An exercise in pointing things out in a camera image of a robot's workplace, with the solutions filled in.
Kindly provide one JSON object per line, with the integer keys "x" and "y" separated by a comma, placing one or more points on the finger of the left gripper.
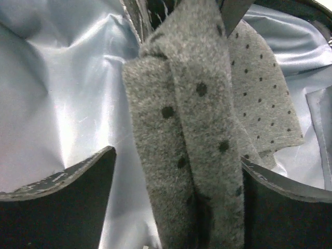
{"x": 232, "y": 12}

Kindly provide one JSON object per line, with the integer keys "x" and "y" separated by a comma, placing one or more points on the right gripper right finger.
{"x": 281, "y": 213}

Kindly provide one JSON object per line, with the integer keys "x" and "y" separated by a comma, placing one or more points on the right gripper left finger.
{"x": 64, "y": 210}

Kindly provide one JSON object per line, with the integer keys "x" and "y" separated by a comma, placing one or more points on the grey polka dot garment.
{"x": 200, "y": 100}

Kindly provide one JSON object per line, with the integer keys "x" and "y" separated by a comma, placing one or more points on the pink and teal kids suitcase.
{"x": 63, "y": 98}

